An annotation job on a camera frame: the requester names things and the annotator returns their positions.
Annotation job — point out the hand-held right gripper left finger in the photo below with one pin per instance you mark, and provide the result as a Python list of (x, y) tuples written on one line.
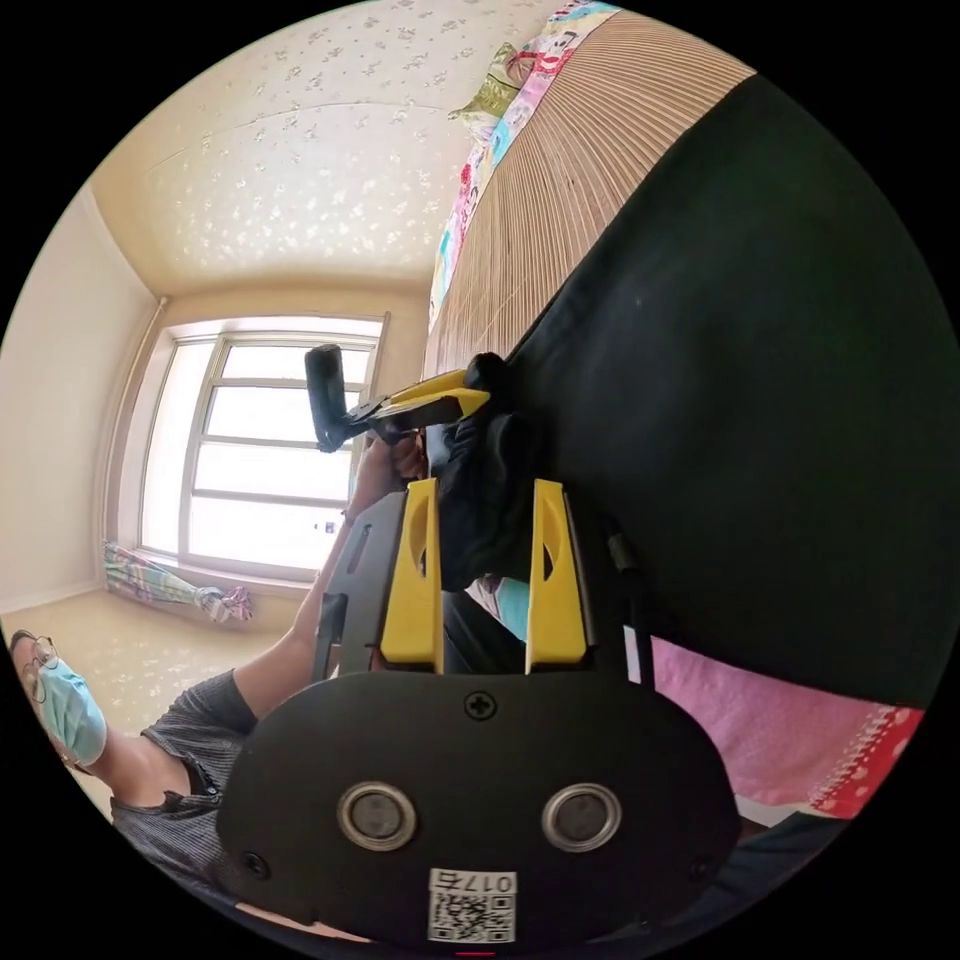
[(411, 585)]

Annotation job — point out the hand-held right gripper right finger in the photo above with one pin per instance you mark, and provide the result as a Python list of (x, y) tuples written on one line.
[(556, 592)]

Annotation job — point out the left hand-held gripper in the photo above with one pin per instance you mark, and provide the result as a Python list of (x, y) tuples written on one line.
[(375, 421)]

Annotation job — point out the black pants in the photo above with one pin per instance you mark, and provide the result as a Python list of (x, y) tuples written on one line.
[(712, 375)]

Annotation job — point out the person's left forearm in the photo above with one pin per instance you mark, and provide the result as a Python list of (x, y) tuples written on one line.
[(289, 645)]

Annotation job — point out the person's left hand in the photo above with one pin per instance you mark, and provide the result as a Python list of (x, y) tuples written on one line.
[(394, 456)]

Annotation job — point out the window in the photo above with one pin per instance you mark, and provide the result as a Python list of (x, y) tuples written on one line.
[(262, 450)]

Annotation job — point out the pink blanket with red border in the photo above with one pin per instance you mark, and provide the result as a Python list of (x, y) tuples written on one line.
[(750, 727)]

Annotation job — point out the striped curtain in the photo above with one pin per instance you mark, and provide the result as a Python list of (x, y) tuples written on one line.
[(172, 585)]

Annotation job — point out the person's body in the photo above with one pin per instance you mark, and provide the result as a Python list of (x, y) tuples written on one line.
[(172, 750)]

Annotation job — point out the green pillow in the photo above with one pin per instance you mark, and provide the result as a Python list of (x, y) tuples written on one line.
[(491, 94)]

